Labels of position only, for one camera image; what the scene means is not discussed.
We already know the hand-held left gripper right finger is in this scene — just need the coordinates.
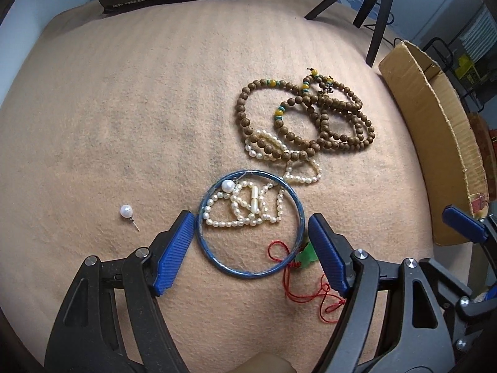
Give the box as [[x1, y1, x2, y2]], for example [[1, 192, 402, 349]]
[[308, 213, 456, 373]]

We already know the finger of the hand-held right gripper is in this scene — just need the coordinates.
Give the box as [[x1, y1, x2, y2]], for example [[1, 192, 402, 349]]
[[419, 258, 492, 358], [443, 206, 497, 249]]

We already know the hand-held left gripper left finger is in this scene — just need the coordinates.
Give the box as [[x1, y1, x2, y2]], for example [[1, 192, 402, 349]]
[[46, 210, 197, 373]]

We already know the jade pendant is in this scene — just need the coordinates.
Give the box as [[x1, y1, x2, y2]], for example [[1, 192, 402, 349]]
[[268, 240, 348, 324]]

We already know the pearl earring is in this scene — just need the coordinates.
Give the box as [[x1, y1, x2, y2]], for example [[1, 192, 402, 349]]
[[221, 179, 249, 193], [120, 204, 141, 233]]

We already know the pearl bead string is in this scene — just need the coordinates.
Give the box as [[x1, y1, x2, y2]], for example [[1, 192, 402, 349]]
[[244, 129, 323, 185]]

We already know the blue bangle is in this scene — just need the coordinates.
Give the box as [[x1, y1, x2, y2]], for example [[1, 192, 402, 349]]
[[196, 170, 307, 279]]

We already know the pearl necklace with barrel clasp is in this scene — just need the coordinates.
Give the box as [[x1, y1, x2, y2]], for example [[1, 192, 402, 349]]
[[201, 182, 287, 228]]

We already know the cardboard box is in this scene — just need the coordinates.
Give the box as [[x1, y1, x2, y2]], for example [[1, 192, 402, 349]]
[[378, 40, 490, 246]]

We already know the wooden bead necklace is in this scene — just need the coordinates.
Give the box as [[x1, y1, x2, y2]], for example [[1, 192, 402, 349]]
[[234, 68, 376, 162]]

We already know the tan blanket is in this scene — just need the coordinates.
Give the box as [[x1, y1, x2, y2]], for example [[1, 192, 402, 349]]
[[0, 0, 437, 373]]

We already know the yellow crate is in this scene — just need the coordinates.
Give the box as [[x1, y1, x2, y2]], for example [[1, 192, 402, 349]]
[[454, 56, 480, 80]]

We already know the black shoe rack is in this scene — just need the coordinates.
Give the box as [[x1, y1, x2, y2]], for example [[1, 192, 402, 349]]
[[423, 37, 455, 74]]

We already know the black tripod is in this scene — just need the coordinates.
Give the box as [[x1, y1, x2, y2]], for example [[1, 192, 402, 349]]
[[304, 0, 400, 67]]

